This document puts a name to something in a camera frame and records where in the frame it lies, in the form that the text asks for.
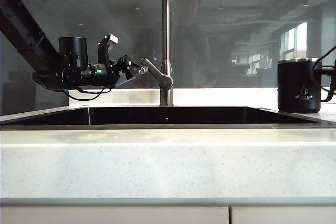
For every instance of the narrow beige cabinet door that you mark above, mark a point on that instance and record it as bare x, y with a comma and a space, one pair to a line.
283, 216

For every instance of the wide beige cabinet door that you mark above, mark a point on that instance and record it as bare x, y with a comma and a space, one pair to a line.
113, 216

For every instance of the black sink basin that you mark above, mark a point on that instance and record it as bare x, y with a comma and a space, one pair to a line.
168, 117

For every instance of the silver kitchen faucet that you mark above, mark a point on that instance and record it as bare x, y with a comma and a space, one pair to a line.
166, 24

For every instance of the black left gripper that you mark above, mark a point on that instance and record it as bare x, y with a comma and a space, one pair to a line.
123, 68

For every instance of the white backsplash ledge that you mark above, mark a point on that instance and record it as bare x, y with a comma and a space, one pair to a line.
118, 97

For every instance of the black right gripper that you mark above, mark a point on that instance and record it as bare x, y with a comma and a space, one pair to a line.
334, 77

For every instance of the black mug with steel rim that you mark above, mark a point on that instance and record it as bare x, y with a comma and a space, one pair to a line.
298, 87

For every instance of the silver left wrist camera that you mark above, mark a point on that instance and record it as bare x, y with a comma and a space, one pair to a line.
113, 38

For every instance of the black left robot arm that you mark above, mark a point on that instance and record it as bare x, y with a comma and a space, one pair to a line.
26, 37

